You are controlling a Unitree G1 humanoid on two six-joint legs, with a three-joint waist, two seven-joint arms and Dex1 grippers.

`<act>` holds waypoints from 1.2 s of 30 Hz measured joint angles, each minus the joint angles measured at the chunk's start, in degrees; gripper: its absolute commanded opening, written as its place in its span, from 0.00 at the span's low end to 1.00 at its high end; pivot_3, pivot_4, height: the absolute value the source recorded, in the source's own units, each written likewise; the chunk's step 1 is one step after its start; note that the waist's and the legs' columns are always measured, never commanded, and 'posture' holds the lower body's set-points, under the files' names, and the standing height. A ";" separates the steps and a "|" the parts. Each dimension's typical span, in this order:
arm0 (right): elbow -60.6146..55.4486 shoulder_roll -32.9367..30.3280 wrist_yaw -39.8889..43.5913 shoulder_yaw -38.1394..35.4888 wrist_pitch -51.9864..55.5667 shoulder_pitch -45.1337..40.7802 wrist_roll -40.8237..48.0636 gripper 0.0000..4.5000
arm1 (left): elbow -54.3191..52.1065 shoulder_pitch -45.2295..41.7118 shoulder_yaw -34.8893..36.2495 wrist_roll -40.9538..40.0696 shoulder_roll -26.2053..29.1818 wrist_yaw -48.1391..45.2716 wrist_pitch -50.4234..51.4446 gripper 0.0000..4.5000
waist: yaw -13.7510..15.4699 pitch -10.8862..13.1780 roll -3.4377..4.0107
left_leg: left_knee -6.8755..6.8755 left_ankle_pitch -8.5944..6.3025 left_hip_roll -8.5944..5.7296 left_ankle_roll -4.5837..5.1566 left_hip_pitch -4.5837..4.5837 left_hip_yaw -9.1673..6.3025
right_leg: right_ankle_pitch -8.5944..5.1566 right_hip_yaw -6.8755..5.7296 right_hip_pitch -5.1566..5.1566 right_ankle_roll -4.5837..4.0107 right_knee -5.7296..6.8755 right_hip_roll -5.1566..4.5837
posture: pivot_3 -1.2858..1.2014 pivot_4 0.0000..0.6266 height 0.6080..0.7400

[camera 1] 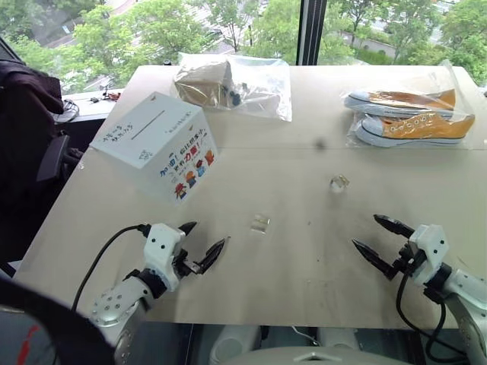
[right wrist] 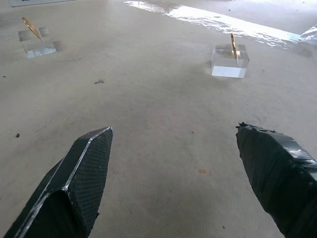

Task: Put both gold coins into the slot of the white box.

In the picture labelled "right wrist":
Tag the clear acrylic block stand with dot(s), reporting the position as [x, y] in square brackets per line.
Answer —
[37, 44]
[229, 62]

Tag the gold coin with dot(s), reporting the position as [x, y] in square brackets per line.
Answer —
[31, 27]
[233, 46]

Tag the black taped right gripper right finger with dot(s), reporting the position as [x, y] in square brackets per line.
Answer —
[280, 173]

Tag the clear plastic sheet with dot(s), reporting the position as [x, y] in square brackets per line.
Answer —
[308, 34]

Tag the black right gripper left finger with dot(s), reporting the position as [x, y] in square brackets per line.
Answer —
[74, 188]

